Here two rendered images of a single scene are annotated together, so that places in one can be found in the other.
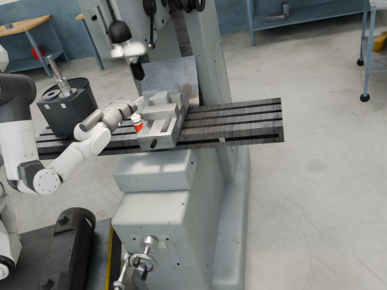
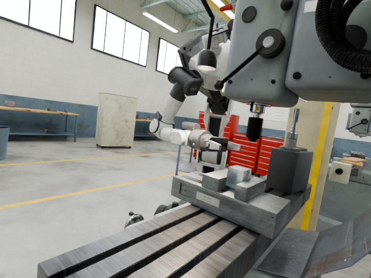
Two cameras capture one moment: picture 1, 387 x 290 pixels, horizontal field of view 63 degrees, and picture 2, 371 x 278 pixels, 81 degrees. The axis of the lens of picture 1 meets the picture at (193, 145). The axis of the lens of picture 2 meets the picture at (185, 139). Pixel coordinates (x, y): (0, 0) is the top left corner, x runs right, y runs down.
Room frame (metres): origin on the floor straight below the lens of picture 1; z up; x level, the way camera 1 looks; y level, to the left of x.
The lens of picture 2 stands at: (1.32, -0.61, 1.24)
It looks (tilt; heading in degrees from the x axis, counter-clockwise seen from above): 6 degrees down; 109
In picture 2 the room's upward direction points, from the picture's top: 8 degrees clockwise
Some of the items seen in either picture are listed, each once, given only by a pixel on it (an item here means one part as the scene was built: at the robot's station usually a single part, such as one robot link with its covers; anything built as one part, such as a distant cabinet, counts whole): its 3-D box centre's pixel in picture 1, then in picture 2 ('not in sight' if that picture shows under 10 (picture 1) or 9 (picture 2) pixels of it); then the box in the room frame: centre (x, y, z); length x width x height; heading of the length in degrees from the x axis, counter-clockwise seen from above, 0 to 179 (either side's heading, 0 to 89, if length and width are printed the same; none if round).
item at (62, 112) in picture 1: (68, 111); (290, 167); (1.48, 0.55, 1.06); 0.22 x 0.12 x 0.20; 64
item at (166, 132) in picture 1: (164, 115); (227, 191); (1.24, 0.09, 1.01); 0.35 x 0.15 x 0.11; 161
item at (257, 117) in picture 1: (148, 131); (245, 213); (1.31, 0.19, 0.92); 1.24 x 0.23 x 0.08; 71
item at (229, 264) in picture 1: (202, 206); not in sight; (1.53, 0.06, 0.10); 1.20 x 0.60 x 0.20; 161
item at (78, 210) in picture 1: (76, 222); not in sight; (1.28, 0.73, 0.50); 0.20 x 0.05 x 0.20; 89
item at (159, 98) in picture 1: (162, 100); (238, 177); (1.27, 0.08, 1.07); 0.06 x 0.05 x 0.06; 71
